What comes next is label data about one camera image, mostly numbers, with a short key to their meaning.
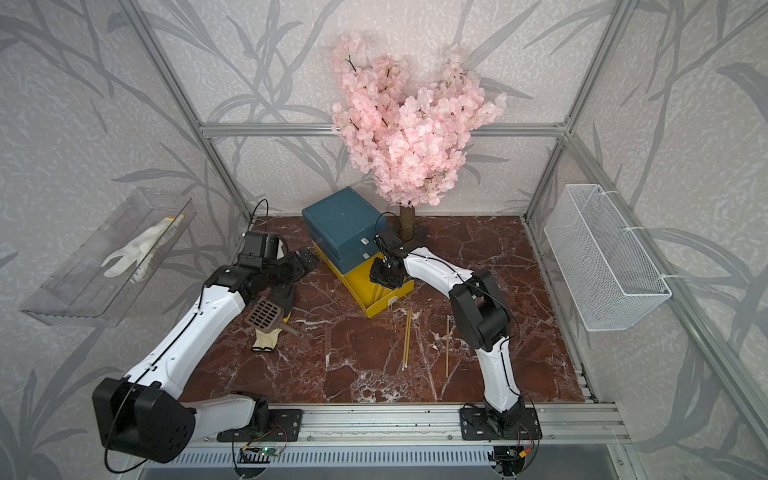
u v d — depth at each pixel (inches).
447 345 34.3
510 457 29.4
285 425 29.1
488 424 26.0
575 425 29.7
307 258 28.9
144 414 15.0
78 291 24.3
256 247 23.9
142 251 25.3
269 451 27.7
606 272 24.0
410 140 25.0
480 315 20.7
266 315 35.0
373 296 38.6
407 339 34.8
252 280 21.6
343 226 34.4
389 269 27.8
